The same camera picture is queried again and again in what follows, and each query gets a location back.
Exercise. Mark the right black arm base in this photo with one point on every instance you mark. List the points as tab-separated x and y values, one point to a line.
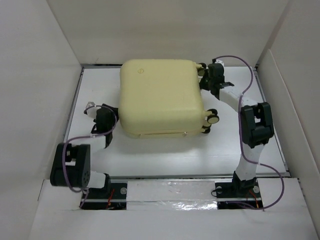
228	198

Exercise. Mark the silver aluminium rail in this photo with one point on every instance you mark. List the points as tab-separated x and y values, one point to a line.
195	177

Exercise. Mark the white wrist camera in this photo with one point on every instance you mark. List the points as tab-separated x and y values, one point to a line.
91	110
218	61

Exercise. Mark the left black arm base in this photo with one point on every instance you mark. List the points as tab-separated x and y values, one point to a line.
111	200

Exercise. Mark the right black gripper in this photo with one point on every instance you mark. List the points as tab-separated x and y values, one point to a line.
205	74

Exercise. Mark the yellow hard-shell suitcase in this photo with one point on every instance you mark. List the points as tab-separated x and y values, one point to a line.
162	98

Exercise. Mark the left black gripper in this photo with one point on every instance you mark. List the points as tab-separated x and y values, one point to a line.
117	113

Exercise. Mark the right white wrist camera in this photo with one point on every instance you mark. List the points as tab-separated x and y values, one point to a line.
218	61

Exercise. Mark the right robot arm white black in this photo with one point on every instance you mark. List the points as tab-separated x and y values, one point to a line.
255	129

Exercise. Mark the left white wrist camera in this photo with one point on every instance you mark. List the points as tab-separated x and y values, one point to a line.
91	110

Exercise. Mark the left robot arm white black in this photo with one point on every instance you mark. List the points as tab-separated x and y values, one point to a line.
72	160

